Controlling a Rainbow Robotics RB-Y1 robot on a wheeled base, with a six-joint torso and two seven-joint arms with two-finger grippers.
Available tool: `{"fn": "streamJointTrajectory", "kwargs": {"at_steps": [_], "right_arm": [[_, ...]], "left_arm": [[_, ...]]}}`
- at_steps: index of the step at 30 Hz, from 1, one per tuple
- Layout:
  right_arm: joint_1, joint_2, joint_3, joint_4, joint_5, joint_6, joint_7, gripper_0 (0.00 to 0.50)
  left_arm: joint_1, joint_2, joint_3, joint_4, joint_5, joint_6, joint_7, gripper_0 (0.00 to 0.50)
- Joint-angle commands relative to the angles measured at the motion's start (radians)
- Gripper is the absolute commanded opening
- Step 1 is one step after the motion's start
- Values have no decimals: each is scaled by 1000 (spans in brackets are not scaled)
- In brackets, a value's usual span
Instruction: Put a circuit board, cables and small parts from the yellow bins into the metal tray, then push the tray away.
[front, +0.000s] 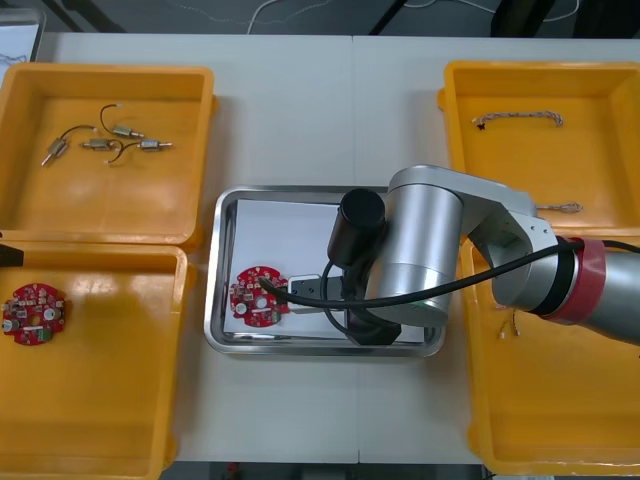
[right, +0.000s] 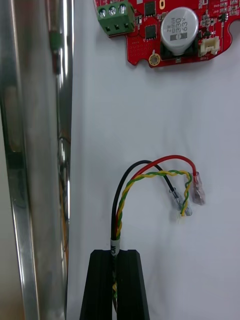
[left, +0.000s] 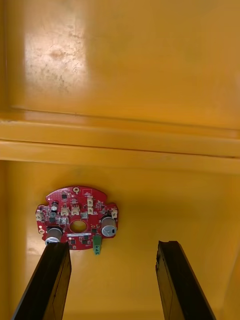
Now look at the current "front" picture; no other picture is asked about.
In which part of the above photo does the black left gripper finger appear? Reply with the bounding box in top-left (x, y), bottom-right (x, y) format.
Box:
top-left (0, 244), bottom-right (26, 268)

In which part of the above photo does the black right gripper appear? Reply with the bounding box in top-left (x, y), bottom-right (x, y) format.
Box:
top-left (341, 259), bottom-right (402, 347)

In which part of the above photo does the round red circuit board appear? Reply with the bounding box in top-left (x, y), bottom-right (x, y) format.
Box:
top-left (0, 282), bottom-right (69, 347)
top-left (228, 265), bottom-right (292, 329)

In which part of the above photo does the yellow-orange plastic bin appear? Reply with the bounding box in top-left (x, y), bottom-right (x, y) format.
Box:
top-left (0, 242), bottom-right (199, 480)
top-left (457, 234), bottom-right (640, 477)
top-left (0, 62), bottom-right (220, 247)
top-left (436, 59), bottom-right (640, 240)

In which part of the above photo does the steel tray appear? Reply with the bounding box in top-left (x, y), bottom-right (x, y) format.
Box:
top-left (203, 185), bottom-right (447, 358)

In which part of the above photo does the black stand leg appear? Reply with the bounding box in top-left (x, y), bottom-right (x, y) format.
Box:
top-left (369, 0), bottom-right (417, 36)

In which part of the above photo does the red-black loose wire harness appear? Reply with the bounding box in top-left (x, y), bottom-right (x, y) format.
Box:
top-left (494, 308), bottom-right (522, 340)

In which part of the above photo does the tan twisted wire harness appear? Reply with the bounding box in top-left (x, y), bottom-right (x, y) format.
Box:
top-left (472, 110), bottom-right (565, 132)

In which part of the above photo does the white floor cable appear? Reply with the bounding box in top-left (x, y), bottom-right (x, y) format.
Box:
top-left (529, 0), bottom-right (581, 23)

